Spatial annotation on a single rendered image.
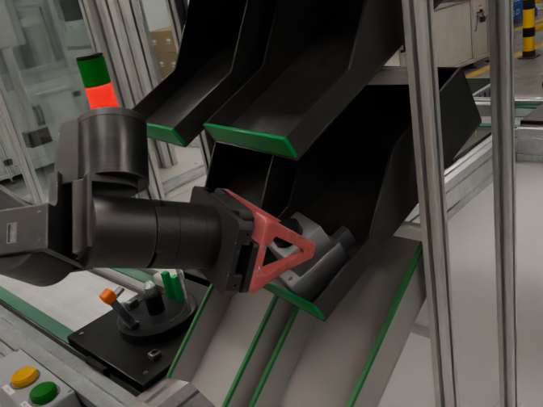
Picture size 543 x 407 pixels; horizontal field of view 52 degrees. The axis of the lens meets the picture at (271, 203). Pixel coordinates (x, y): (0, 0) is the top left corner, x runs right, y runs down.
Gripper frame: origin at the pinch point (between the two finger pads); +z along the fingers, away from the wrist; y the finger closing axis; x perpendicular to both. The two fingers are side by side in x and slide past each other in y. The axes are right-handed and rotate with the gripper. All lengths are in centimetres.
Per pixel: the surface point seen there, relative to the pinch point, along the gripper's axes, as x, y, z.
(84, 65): -8, 64, -8
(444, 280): 1.0, -6.4, 14.7
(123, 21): -18, 172, 26
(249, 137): -9.0, 1.3, -6.5
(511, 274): 2.5, -1.6, 33.0
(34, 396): 40, 35, -14
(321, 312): 5.0, -5.1, 1.4
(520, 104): -22, 82, 136
